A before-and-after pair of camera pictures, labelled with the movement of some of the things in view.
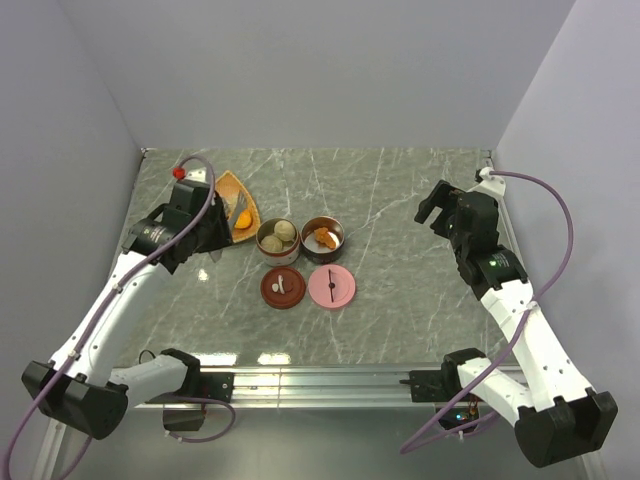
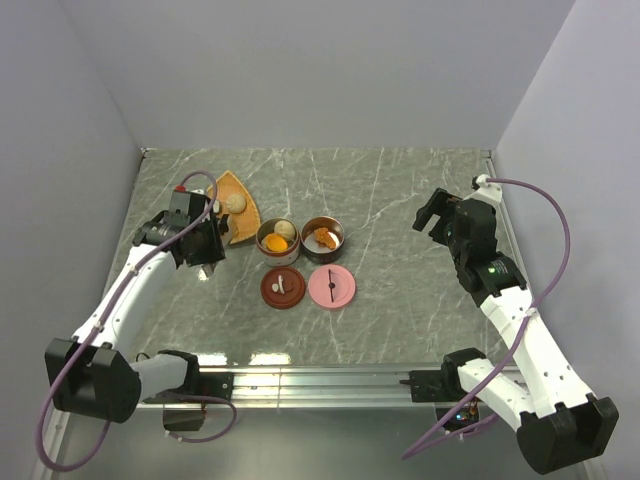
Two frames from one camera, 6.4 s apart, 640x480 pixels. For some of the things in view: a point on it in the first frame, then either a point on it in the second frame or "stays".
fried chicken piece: (322, 235) stays
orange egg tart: (244, 220) to (276, 242)
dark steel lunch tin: (315, 252) stays
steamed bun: (284, 230) stays
